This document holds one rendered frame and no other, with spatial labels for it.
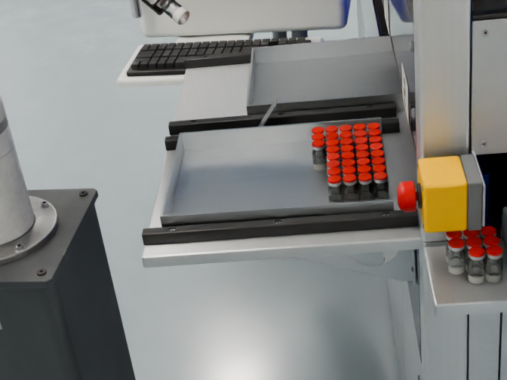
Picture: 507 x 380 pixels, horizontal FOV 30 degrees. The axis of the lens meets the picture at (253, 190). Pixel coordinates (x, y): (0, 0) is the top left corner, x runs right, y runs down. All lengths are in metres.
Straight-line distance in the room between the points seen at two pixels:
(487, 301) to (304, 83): 0.72
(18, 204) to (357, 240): 0.52
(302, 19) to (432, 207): 1.11
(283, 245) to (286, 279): 1.40
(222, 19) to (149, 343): 0.91
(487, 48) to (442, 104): 0.09
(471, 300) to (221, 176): 0.49
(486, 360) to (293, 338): 1.13
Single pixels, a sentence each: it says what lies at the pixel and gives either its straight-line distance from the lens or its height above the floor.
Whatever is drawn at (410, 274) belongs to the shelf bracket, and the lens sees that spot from 1.51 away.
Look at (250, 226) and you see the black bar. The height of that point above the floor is 0.90.
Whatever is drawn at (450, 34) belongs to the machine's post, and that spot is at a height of 1.19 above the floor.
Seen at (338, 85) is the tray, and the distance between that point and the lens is 1.79.
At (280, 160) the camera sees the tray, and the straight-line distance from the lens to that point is 1.56.
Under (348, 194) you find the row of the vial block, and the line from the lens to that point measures 1.41.
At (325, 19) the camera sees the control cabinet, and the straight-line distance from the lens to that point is 2.24.
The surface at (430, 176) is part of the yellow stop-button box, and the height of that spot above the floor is 1.03.
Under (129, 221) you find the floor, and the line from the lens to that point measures 3.13.
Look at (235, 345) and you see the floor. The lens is 2.55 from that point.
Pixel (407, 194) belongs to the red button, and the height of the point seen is 1.01.
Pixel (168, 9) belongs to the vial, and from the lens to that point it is 1.28.
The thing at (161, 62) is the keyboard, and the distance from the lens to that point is 2.12.
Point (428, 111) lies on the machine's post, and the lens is 1.23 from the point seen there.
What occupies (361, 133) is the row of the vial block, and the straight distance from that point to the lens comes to 1.52.
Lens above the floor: 1.65
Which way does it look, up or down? 31 degrees down
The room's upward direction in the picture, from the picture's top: 7 degrees counter-clockwise
